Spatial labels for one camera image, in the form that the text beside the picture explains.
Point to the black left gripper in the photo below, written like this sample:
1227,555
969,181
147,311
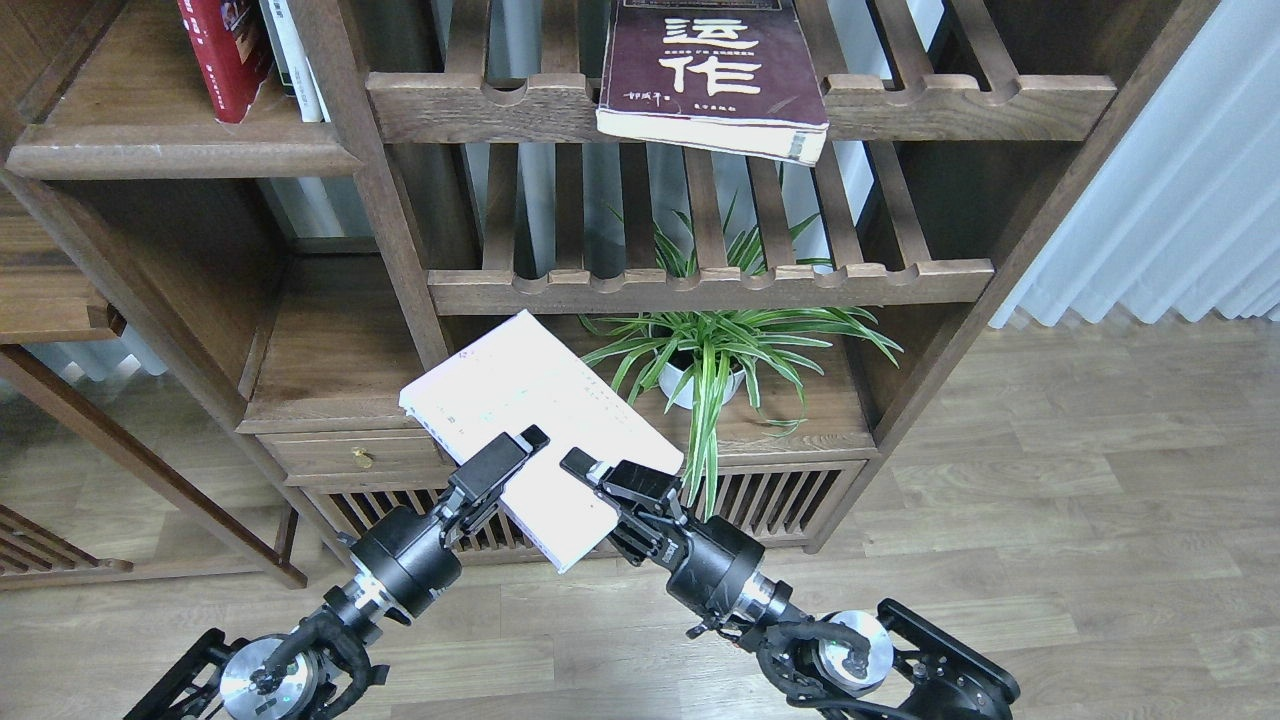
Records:
406,561

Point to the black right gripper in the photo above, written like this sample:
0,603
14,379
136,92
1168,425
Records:
714,567

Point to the white purple book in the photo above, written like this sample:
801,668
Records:
520,375

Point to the red survival guide book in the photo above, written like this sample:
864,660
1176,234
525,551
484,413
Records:
232,50

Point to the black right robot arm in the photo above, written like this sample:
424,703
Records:
892,664

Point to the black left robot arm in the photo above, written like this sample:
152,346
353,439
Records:
322,667

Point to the white upright books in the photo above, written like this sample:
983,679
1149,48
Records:
291,57

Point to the brass drawer knob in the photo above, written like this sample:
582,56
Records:
362,458

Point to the white plant pot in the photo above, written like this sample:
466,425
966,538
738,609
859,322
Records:
678,380

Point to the dark wooden bookshelf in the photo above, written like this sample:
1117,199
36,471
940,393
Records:
296,275

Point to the dark maroon book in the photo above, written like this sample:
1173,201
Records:
729,76

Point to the wooden side furniture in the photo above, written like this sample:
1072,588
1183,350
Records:
111,471

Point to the white pleated curtain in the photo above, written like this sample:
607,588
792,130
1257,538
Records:
1184,217

